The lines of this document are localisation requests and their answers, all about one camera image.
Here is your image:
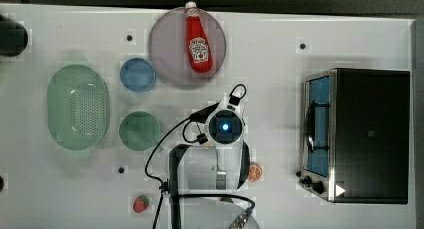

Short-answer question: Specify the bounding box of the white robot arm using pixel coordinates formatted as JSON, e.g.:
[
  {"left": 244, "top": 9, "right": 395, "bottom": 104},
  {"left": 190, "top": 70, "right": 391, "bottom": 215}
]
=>
[{"left": 167, "top": 94, "right": 260, "bottom": 229}]

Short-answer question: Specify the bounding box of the green mug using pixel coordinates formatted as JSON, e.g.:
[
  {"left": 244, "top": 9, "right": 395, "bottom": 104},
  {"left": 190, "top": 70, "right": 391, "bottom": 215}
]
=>
[{"left": 119, "top": 111, "right": 161, "bottom": 151}]

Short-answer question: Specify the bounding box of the red ketchup bottle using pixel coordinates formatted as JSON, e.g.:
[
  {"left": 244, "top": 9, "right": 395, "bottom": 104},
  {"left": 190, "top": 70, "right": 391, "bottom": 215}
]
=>
[{"left": 185, "top": 1, "right": 213, "bottom": 73}]

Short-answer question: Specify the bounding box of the orange slice toy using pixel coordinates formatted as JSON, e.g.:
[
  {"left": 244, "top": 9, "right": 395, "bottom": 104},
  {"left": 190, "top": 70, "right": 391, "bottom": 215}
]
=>
[{"left": 248, "top": 163, "right": 263, "bottom": 182}]

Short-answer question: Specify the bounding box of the purple plate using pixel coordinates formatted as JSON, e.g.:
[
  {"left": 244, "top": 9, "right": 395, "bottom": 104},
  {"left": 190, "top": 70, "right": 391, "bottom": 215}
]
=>
[{"left": 148, "top": 7, "right": 226, "bottom": 87}]

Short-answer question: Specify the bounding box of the blue bowl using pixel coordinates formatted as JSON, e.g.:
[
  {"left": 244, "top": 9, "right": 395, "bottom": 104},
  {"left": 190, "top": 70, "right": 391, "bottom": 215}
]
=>
[{"left": 119, "top": 58, "right": 156, "bottom": 92}]

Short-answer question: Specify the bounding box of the red toy strawberry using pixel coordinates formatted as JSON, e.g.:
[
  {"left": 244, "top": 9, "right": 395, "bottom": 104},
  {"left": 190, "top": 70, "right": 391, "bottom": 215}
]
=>
[
  {"left": 220, "top": 197, "right": 234, "bottom": 203},
  {"left": 133, "top": 195, "right": 150, "bottom": 213}
]

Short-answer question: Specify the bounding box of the green perforated colander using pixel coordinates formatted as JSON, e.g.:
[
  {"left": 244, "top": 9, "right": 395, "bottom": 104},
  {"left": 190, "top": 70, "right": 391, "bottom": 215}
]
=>
[{"left": 47, "top": 64, "right": 110, "bottom": 151}]

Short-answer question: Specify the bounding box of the black toaster oven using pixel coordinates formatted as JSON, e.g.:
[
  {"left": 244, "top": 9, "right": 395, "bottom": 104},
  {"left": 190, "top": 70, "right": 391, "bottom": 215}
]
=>
[{"left": 296, "top": 68, "right": 411, "bottom": 204}]

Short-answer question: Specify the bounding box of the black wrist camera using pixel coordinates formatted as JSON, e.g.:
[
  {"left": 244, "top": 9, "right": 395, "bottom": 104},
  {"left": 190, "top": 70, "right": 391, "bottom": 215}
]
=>
[{"left": 189, "top": 103, "right": 219, "bottom": 124}]

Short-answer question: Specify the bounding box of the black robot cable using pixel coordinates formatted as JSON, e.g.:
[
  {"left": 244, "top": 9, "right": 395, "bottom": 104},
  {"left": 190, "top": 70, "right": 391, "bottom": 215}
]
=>
[{"left": 144, "top": 83, "right": 257, "bottom": 229}]

